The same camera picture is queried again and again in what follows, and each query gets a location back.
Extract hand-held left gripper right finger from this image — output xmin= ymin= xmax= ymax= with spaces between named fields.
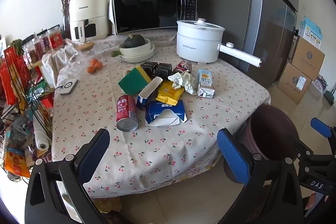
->
xmin=217 ymin=127 xmax=307 ymax=224

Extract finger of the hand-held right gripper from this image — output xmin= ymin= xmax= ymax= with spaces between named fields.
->
xmin=296 ymin=139 xmax=319 ymax=161
xmin=310 ymin=117 xmax=336 ymax=153

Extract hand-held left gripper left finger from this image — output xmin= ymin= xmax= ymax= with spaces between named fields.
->
xmin=24 ymin=128 xmax=111 ymax=224

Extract brown trash bin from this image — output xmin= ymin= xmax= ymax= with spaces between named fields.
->
xmin=223 ymin=105 xmax=305 ymax=184

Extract green yellow sponge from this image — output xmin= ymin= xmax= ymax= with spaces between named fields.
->
xmin=118 ymin=65 xmax=152 ymax=95

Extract yellow snack packet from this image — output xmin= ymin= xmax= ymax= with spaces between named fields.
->
xmin=156 ymin=80 xmax=185 ymax=105

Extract white tissue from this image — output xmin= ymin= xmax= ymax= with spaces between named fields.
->
xmin=167 ymin=72 xmax=187 ymax=90

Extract yellow floral cloth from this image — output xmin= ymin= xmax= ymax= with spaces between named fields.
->
xmin=168 ymin=161 xmax=223 ymax=182

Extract white printed bag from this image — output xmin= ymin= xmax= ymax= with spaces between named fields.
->
xmin=312 ymin=74 xmax=328 ymax=94

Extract cardboard box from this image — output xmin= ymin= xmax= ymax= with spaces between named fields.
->
xmin=291 ymin=36 xmax=325 ymax=80
xmin=278 ymin=63 xmax=313 ymax=105

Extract cherry print tablecloth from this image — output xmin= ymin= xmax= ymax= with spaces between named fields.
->
xmin=42 ymin=30 xmax=271 ymax=199

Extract red drink can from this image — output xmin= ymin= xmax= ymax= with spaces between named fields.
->
xmin=116 ymin=94 xmax=139 ymax=132

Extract paper towel roll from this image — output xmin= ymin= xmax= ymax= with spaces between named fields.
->
xmin=33 ymin=119 xmax=51 ymax=152

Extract white square gadget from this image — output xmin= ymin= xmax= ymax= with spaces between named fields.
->
xmin=60 ymin=79 xmax=78 ymax=95

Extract orange snack bag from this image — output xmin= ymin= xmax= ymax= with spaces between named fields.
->
xmin=4 ymin=147 xmax=31 ymax=179

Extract light blue milk carton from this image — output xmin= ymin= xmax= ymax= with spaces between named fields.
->
xmin=197 ymin=69 xmax=216 ymax=98

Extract long white blue open carton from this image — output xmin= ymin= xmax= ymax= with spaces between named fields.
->
xmin=136 ymin=76 xmax=163 ymax=110

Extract blue white flattened carton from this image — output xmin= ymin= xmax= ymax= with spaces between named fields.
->
xmin=145 ymin=100 xmax=187 ymax=127

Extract crumpled cream tissue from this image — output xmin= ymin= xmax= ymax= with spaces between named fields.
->
xmin=181 ymin=74 xmax=198 ymax=96

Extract light blue printed box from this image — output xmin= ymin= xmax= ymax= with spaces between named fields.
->
xmin=302 ymin=16 xmax=323 ymax=42

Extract black ribbed plastic tray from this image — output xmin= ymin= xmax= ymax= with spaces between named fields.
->
xmin=156 ymin=63 xmax=172 ymax=76
xmin=140 ymin=61 xmax=158 ymax=75

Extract cartoon print can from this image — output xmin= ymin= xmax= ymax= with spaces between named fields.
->
xmin=172 ymin=61 xmax=194 ymax=75

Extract white ceramic plate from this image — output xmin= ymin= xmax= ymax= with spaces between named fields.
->
xmin=123 ymin=49 xmax=156 ymax=64

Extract grey refrigerator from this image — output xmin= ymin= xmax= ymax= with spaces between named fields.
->
xmin=245 ymin=0 xmax=300 ymax=88

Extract white ceramic bowl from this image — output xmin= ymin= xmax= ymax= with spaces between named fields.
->
xmin=119 ymin=38 xmax=151 ymax=56

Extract bundle of red packets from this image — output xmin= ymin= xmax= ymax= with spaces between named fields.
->
xmin=0 ymin=46 xmax=32 ymax=106

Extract white electric pot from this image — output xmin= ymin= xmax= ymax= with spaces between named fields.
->
xmin=176 ymin=18 xmax=262 ymax=68

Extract stacked white bowls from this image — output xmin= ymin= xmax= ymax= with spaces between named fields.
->
xmin=121 ymin=43 xmax=155 ymax=60

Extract dark green pumpkin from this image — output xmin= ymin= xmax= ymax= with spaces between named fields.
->
xmin=124 ymin=34 xmax=145 ymax=48

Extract glass spice jar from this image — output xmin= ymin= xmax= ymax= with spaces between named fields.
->
xmin=37 ymin=31 xmax=50 ymax=54
xmin=25 ymin=39 xmax=40 ymax=63

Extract glass jar with red label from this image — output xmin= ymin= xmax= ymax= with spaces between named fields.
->
xmin=48 ymin=26 xmax=63 ymax=51

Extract glass vase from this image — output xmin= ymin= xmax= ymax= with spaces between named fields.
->
xmin=62 ymin=1 xmax=72 ymax=39

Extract cream air fryer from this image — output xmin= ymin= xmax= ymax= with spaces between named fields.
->
xmin=69 ymin=0 xmax=109 ymax=43

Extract black microwave oven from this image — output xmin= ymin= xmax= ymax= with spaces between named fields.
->
xmin=110 ymin=0 xmax=198 ymax=35

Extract black wire rack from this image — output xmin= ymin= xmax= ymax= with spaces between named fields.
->
xmin=0 ymin=38 xmax=57 ymax=182

